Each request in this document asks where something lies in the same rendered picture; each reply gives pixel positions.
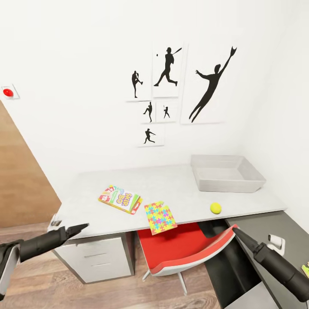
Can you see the board game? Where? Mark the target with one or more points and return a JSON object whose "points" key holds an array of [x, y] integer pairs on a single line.
{"points": [[121, 199]]}

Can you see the tennis ball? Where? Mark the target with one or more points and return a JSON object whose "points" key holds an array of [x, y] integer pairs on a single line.
{"points": [[216, 208]]}

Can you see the swivel chair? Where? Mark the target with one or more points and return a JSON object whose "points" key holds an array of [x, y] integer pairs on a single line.
{"points": [[180, 248]]}

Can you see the toy box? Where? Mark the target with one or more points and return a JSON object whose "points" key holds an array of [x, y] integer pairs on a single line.
{"points": [[225, 173]]}

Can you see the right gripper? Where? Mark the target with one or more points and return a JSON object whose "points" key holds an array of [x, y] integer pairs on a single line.
{"points": [[282, 270]]}

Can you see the sliding door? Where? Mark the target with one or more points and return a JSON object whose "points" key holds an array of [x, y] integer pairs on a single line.
{"points": [[26, 195]]}

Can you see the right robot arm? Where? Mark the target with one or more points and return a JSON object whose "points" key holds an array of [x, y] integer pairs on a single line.
{"points": [[272, 260]]}

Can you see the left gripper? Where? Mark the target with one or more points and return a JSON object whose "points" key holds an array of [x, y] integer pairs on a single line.
{"points": [[56, 238]]}

